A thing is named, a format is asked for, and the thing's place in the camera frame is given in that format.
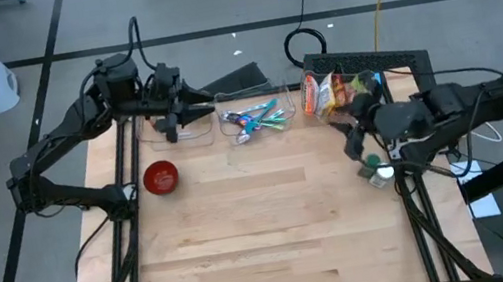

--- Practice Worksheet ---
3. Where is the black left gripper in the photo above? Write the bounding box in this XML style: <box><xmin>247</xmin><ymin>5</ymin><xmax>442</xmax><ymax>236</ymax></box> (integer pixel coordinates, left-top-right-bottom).
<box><xmin>141</xmin><ymin>77</ymin><xmax>221</xmax><ymax>148</ymax></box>

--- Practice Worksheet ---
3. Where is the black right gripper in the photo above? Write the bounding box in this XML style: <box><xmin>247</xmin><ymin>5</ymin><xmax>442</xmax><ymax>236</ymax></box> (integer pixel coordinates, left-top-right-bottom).
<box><xmin>321</xmin><ymin>68</ymin><xmax>394</xmax><ymax>164</ymax></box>

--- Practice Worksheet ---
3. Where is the orange Maruchan ramen packet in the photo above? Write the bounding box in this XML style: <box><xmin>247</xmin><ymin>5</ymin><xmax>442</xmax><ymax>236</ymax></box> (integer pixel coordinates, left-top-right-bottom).
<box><xmin>297</xmin><ymin>72</ymin><xmax>325</xmax><ymax>117</ymax></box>

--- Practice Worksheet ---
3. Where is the blue-edged beef ramen packet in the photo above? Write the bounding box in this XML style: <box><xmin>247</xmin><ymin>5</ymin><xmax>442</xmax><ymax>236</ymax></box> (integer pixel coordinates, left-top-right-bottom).
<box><xmin>356</xmin><ymin>70</ymin><xmax>384</xmax><ymax>94</ymax></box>

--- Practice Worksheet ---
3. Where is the white lid glass jar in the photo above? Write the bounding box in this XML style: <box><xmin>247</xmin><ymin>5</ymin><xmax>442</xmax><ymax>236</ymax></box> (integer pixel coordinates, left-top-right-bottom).
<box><xmin>365</xmin><ymin>161</ymin><xmax>398</xmax><ymax>191</ymax></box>

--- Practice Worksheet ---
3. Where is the teal plastic spoon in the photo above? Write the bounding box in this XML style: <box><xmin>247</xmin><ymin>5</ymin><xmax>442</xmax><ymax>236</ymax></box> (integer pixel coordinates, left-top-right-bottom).
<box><xmin>239</xmin><ymin>97</ymin><xmax>284</xmax><ymax>136</ymax></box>

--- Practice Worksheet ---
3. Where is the clear plastic bin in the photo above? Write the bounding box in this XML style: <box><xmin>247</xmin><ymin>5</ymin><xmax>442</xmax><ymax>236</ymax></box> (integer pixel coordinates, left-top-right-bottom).
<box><xmin>208</xmin><ymin>74</ymin><xmax>301</xmax><ymax>150</ymax></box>
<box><xmin>294</xmin><ymin>56</ymin><xmax>389</xmax><ymax>137</ymax></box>
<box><xmin>130</xmin><ymin>94</ymin><xmax>222</xmax><ymax>159</ymax></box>

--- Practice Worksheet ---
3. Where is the black flat panel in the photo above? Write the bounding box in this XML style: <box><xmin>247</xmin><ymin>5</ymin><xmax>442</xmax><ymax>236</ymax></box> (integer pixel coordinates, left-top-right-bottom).
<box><xmin>197</xmin><ymin>59</ymin><xmax>271</xmax><ymax>100</ymax></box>

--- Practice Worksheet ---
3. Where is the black perforated case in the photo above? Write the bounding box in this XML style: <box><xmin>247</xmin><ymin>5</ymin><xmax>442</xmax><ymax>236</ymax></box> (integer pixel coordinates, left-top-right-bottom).
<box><xmin>300</xmin><ymin>34</ymin><xmax>441</xmax><ymax>123</ymax></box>

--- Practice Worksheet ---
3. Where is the red bowl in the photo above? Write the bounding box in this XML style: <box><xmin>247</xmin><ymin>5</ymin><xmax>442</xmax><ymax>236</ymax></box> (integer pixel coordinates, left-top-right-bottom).
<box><xmin>140</xmin><ymin>157</ymin><xmax>184</xmax><ymax>198</ymax></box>

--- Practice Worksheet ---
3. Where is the black side table bar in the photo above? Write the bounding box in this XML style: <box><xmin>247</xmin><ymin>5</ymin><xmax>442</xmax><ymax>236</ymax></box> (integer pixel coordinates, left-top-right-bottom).
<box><xmin>454</xmin><ymin>149</ymin><xmax>503</xmax><ymax>205</ymax></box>

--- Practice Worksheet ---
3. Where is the white paper sheet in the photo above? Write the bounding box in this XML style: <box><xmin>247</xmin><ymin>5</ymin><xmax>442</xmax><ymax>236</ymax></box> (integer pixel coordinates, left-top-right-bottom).
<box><xmin>447</xmin><ymin>155</ymin><xmax>503</xmax><ymax>224</ymax></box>

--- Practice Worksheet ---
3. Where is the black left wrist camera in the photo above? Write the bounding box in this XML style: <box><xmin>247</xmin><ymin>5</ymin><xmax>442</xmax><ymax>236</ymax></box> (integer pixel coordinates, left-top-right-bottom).
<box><xmin>148</xmin><ymin>59</ymin><xmax>184</xmax><ymax>96</ymax></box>

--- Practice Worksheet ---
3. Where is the long black cable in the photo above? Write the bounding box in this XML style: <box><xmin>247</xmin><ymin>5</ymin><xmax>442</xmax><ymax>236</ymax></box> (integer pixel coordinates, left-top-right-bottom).
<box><xmin>275</xmin><ymin>0</ymin><xmax>332</xmax><ymax>73</ymax></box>

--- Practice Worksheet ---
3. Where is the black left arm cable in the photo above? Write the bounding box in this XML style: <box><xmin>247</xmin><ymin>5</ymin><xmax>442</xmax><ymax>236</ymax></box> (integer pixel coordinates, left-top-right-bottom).
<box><xmin>125</xmin><ymin>13</ymin><xmax>162</xmax><ymax>79</ymax></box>

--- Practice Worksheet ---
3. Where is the black aluminium table frame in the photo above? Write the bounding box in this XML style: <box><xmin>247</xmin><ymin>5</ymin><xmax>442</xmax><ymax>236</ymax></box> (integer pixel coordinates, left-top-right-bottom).
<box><xmin>38</xmin><ymin>54</ymin><xmax>498</xmax><ymax>282</ymax></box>

